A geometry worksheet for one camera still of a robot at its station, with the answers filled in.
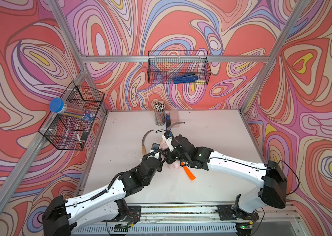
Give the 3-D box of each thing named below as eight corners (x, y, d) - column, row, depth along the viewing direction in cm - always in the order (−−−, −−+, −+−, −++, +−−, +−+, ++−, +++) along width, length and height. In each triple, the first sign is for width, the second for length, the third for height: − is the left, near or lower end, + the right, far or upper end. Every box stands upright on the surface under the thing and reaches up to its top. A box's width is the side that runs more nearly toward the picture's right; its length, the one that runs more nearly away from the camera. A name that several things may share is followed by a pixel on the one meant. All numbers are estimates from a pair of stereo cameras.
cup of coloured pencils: (155, 125, 113) (153, 107, 98) (155, 119, 117) (153, 101, 103) (165, 125, 113) (164, 107, 98) (165, 119, 117) (164, 101, 103)
